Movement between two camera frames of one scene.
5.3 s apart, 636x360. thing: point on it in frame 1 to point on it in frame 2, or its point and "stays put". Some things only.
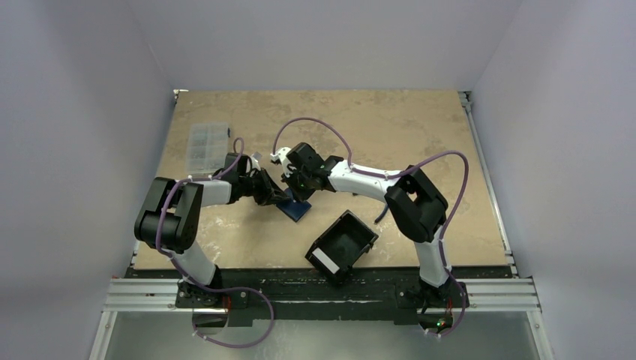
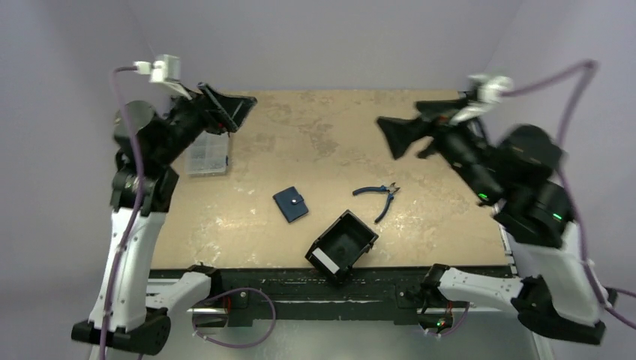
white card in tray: [326, 260] stays put
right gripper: [296, 180] to [427, 129]
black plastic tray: [341, 247] stays put
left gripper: [271, 193] to [230, 109]
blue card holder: [292, 208] stays put
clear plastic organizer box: [208, 148] stays put
